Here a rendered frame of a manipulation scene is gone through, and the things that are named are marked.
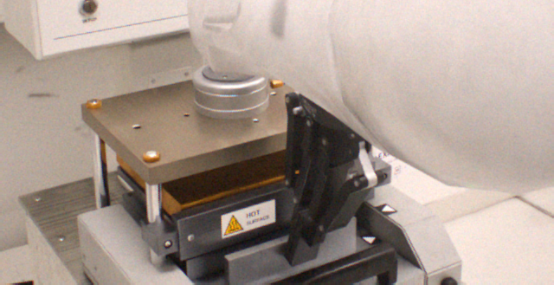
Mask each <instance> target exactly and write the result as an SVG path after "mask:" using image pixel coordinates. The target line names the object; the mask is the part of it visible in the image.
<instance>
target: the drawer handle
mask: <svg viewBox="0 0 554 285"><path fill-rule="evenodd" d="M374 275H376V276H377V277H378V278H379V280H381V281H382V282H384V283H385V284H386V285H392V284H394V283H396V277H397V259H396V250H395V248H393V247H392V246H391V245H389V244H388V243H381V244H378V245H376V246H373V247H370V248H368V249H364V250H361V251H359V252H355V253H352V254H351V255H350V256H346V257H343V258H340V259H338V260H335V261H332V262H328V263H326V264H323V265H320V266H318V267H314V268H312V269H308V270H305V271H302V272H300V273H298V274H294V275H290V276H288V277H287V278H285V279H282V280H279V281H277V282H272V283H269V284H267V285H352V284H355V283H358V282H362V281H365V280H367V278H370V277H372V276H374Z"/></svg>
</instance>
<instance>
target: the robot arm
mask: <svg viewBox="0 0 554 285"><path fill-rule="evenodd" d="M187 11H188V24H189V29H190V36H191V40H192V44H193V45H195V46H196V48H197V49H198V51H199V52H200V54H201V55H202V56H203V58H204V60H205V61H206V62H207V64H208V65H209V67H210V68H211V70H212V71H213V72H218V73H228V74H247V75H254V76H260V77H265V78H270V79H275V80H281V81H283V82H285V84H287V85H288V86H289V87H291V88H292V89H294V90H296V92H291V93H288V94H286V95H285V101H286V108H287V145H286V166H285V184H286V187H287V189H292V190H293V202H294V207H293V214H292V217H291V222H292V225H291V229H290V233H289V237H288V240H287V246H286V250H285V255H284V257H285V258H286V260H287V261H288V263H289V264H290V266H291V267H293V266H297V265H300V264H302V263H305V262H309V261H311V260H314V259H317V257H318V253H319V247H320V244H322V243H323V242H324V241H325V235H326V234H327V233H330V232H332V231H333V230H338V229H341V228H344V227H346V226H347V224H348V223H349V222H350V221H351V219H352V217H353V216H354V214H355V213H356V211H358V208H359V207H360V205H361V204H362V202H363V201H364V200H365V198H366V197H367V195H368V194H369V192H370V190H371V189H372V186H374V185H379V184H381V183H382V182H383V181H384V175H383V172H382V171H381V170H375V171H373V170H372V167H371V163H370V160H369V157H368V154H369V153H370V150H371V144H372V145H373V146H374V147H375V148H377V149H378V150H379V151H382V152H385V153H387V154H389V155H390V156H392V157H394V158H396V159H400V160H401V161H402V162H404V163H406V164H408V165H411V166H412V168H414V169H416V170H417V171H420V172H422V173H424V174H426V175H428V176H430V177H431V178H433V179H435V180H437V181H439V182H442V183H443V184H445V185H449V186H456V187H465V188H472V189H479V190H488V191H501V192H509V193H517V194H520V193H525V192H528V191H536V190H540V189H544V188H548V187H552V186H554V0H187ZM353 165H354V167H353V169H352V170H351V173H348V171H349V170H350V169H351V168H352V166H353ZM298 170H300V173H296V171H298ZM347 173H348V174H347ZM346 177H347V178H348V180H346ZM345 180H346V181H345Z"/></svg>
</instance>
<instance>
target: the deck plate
mask: <svg viewBox="0 0 554 285"><path fill-rule="evenodd" d="M118 176H119V175H118V173H117V171H115V172H109V173H108V177H109V187H110V198H111V205H114V204H120V205H123V199H122V194H124V193H127V192H129V191H128V190H127V189H126V188H125V187H124V186H123V185H122V184H121V183H120V182H119V181H118ZM18 202H19V204H20V205H21V206H22V207H23V209H24V210H25V211H26V213H27V214H29V216H30V217H31V219H32V220H33V223H34V224H35V226H36V227H37V229H38V230H39V231H40V232H41V233H42V235H43V236H44V238H45V239H46V241H47V242H48V245H49V246H51V248H52V249H53V251H54V252H55V253H56V255H57V256H58V257H59V258H60V260H61V262H62V263H63V264H64V266H65V268H66V270H67V271H68V273H69V274H70V275H71V276H72V277H73V278H74V279H75V281H76V282H77V284H78V285H94V284H93V283H92V281H91V280H90V279H89V277H88V276H87V274H86V273H85V272H84V270H83V268H82V259H81V243H80V234H79V226H77V218H76V217H78V214H82V213H85V212H89V211H94V210H97V209H96V199H95V189H94V181H93V177H91V178H85V179H81V180H78V181H74V182H71V183H67V184H64V185H58V186H54V187H50V188H47V189H43V190H40V191H34V192H31V193H26V194H23V195H20V196H18Z"/></svg>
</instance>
